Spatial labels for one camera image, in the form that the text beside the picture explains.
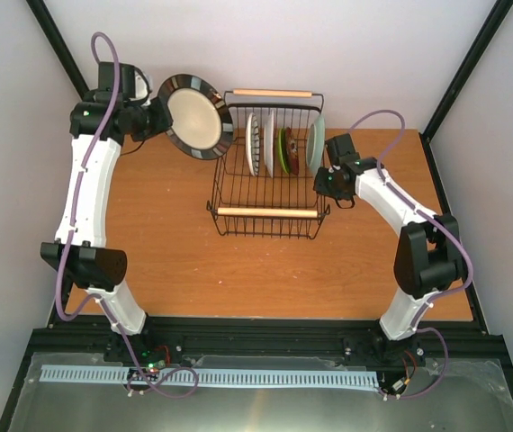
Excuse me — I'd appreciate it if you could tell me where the mint green flower plate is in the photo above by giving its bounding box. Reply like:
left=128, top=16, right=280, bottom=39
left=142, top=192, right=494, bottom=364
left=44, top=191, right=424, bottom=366
left=306, top=114, right=325, bottom=177

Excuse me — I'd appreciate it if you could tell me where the dark red flower plate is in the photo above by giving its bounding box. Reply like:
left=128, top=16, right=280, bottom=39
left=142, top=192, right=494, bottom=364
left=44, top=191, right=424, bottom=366
left=284, top=128, right=300, bottom=176

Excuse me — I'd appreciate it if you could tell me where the black rimmed beige plate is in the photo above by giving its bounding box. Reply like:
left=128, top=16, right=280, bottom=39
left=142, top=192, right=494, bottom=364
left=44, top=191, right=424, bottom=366
left=157, top=74, right=235, bottom=160

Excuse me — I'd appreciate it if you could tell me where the black wire dish rack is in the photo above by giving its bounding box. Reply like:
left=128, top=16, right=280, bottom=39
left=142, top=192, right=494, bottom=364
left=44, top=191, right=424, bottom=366
left=206, top=89, right=330, bottom=239

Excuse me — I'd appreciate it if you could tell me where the plain lime green plate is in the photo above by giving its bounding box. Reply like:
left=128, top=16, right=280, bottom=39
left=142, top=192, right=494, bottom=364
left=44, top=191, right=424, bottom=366
left=277, top=128, right=290, bottom=174

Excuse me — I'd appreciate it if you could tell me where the red and teal flower plate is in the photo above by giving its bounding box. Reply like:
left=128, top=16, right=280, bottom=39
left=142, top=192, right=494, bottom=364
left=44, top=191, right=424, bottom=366
left=264, top=111, right=275, bottom=177

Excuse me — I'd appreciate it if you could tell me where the green striped rim plate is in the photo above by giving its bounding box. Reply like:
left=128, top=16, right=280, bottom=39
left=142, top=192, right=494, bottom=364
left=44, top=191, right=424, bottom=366
left=246, top=112, right=260, bottom=176

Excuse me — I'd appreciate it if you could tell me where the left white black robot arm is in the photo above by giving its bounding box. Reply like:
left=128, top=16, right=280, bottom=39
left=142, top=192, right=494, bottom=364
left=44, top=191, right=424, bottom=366
left=40, top=61, right=172, bottom=363

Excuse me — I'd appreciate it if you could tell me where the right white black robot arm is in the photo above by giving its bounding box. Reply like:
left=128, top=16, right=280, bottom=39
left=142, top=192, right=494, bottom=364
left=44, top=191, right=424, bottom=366
left=314, top=134, right=472, bottom=362

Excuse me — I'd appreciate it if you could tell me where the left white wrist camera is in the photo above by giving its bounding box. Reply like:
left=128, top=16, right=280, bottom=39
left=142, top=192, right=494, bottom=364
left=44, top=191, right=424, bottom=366
left=132, top=67, right=152, bottom=104

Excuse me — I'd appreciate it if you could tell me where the left black frame post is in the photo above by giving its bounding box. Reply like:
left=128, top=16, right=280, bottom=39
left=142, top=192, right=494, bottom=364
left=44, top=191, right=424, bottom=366
left=24, top=0, right=114, bottom=140

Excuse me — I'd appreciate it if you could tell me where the black frame post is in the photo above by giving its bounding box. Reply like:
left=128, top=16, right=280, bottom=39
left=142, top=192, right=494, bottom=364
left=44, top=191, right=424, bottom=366
left=24, top=0, right=114, bottom=140
left=421, top=0, right=513, bottom=139

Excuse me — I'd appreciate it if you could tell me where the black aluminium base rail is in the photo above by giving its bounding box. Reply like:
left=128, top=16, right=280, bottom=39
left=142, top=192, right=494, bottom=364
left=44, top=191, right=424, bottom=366
left=25, top=315, right=512, bottom=371

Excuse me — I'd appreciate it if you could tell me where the right black frame post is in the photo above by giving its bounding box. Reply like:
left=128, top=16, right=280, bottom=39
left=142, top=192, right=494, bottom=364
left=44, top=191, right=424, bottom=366
left=421, top=0, right=513, bottom=139

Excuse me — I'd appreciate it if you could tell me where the light blue slotted cable duct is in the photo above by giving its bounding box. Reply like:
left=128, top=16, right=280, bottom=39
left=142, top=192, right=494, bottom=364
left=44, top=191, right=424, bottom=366
left=39, top=364, right=379, bottom=392

